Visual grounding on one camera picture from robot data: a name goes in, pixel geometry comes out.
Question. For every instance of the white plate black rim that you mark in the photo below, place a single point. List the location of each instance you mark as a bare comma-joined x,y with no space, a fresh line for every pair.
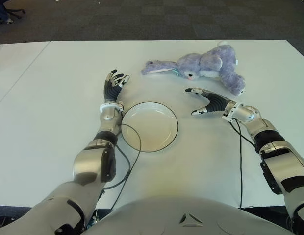
152,127

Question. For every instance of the silver robot torso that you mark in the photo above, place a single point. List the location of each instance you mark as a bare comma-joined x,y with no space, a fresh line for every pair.
166,215

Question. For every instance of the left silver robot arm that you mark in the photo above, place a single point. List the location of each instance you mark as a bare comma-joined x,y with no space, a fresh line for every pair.
92,159

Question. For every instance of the purple plush bunny doll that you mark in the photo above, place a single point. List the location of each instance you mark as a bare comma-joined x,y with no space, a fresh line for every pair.
210,61

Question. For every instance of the person in blue jeans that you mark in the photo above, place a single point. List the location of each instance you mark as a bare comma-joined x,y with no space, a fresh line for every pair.
1,11

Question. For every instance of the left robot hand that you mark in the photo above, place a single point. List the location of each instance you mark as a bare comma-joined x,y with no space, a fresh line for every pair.
110,90

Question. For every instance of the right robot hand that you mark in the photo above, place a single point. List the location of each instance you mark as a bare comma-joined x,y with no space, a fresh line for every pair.
217,104

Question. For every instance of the black office chair base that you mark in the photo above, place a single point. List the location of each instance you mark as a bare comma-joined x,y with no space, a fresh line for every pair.
16,12

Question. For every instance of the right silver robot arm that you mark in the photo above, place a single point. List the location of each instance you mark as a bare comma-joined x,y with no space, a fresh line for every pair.
282,161

